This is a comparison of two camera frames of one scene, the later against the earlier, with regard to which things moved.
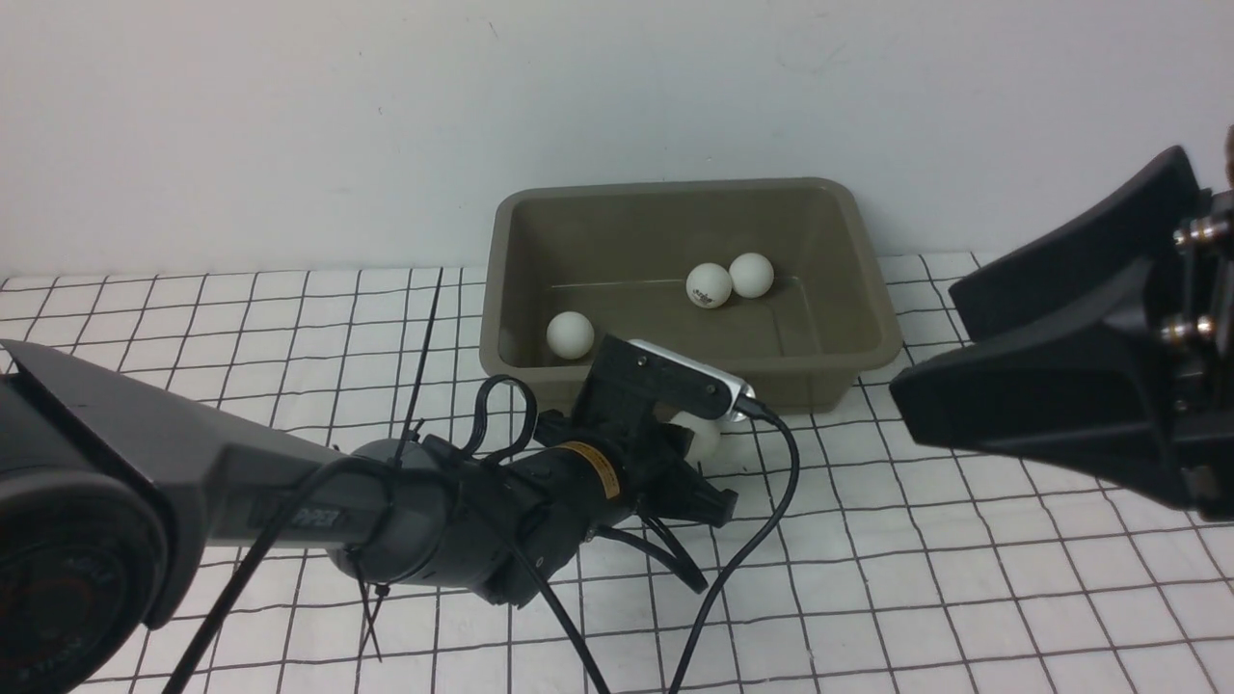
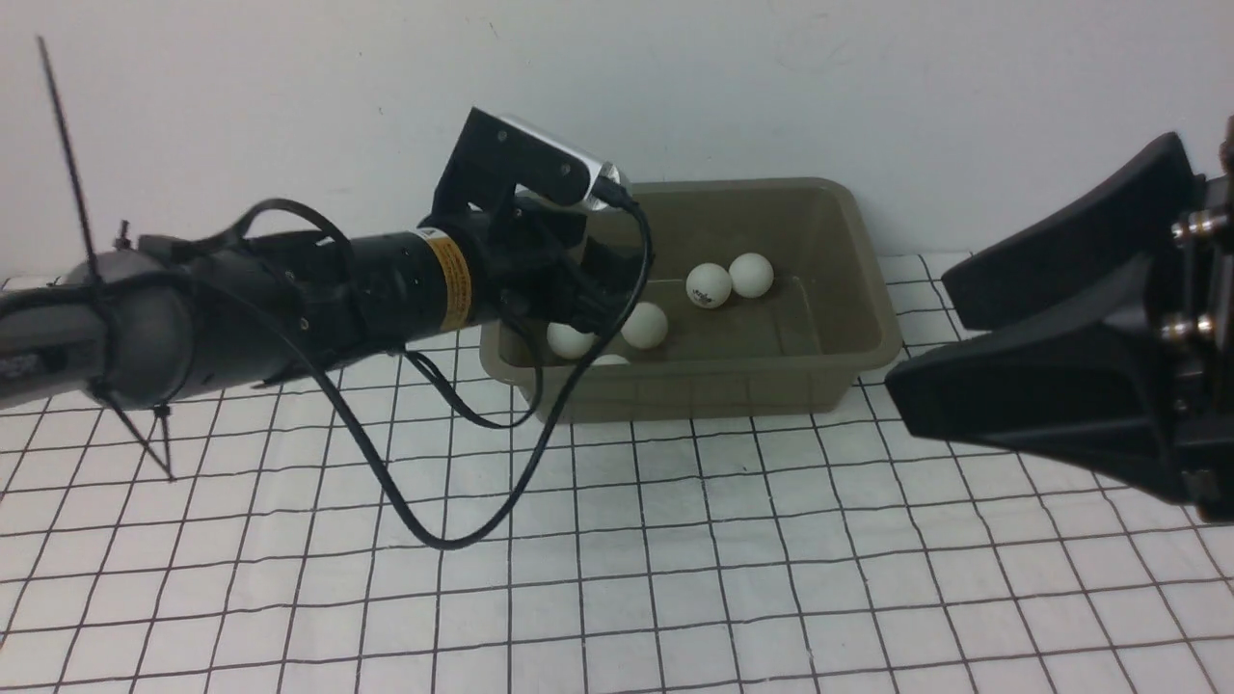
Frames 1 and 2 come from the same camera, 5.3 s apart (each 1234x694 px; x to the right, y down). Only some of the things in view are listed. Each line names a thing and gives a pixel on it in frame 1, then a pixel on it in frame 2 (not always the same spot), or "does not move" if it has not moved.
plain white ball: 570,334 does not move
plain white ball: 752,275 does not move
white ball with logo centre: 707,437 → 646,328
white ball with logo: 709,285 does not move
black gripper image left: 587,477 → 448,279
